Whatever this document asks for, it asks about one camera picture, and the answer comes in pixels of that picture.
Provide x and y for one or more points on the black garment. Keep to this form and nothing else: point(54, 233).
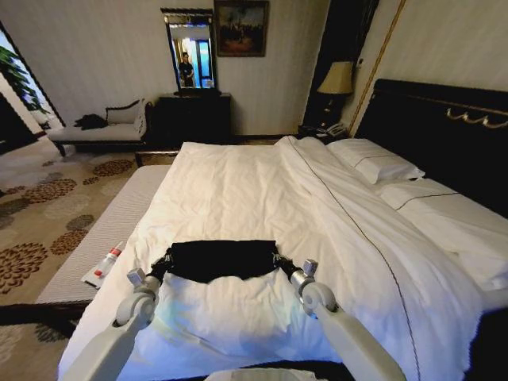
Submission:
point(222, 260)

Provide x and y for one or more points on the dark bed frame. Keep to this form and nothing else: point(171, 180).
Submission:
point(490, 349)

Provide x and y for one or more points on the large white pillow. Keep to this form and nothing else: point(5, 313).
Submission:
point(448, 222)

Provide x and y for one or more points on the green potted plant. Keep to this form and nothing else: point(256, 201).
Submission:
point(18, 79)

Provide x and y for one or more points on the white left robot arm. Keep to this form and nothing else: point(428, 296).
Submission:
point(104, 344)

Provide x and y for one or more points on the black clothes pile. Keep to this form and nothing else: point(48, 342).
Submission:
point(90, 121)

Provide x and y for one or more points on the dark headboard with gold trim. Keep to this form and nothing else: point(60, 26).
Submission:
point(444, 131)

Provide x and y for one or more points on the dark nightstand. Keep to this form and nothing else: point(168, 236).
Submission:
point(313, 132)

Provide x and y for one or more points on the table lamp with beige shade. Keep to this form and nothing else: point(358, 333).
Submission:
point(336, 79)

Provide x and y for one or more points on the white chaise lounge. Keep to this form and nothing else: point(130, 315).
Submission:
point(99, 133)

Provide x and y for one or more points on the small white pillow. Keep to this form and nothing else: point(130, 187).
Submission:
point(373, 160)

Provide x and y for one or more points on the dark framed mirror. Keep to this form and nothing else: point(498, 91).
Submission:
point(193, 51)

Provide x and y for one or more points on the white striped bed bench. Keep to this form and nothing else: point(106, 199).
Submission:
point(119, 222)

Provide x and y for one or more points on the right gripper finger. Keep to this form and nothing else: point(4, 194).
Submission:
point(270, 262)
point(278, 252)

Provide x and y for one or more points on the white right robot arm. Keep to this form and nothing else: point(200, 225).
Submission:
point(357, 344)

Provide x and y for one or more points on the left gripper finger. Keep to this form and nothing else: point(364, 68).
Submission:
point(174, 262)
point(168, 254)

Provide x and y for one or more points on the white robot front shell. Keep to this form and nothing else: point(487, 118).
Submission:
point(256, 375)

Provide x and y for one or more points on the dark wooden dresser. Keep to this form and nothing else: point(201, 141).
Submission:
point(192, 119)

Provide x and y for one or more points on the person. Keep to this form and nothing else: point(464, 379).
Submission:
point(185, 71)

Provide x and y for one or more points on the white duvet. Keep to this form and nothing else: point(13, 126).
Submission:
point(254, 198)

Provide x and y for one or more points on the white telephone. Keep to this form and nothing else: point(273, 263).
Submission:
point(335, 128)

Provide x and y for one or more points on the framed dark painting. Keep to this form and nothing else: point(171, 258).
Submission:
point(241, 28)

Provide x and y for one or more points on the clear tube with red band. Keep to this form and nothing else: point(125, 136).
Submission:
point(108, 259)

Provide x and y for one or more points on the white chaise cushion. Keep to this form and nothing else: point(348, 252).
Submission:
point(124, 114)

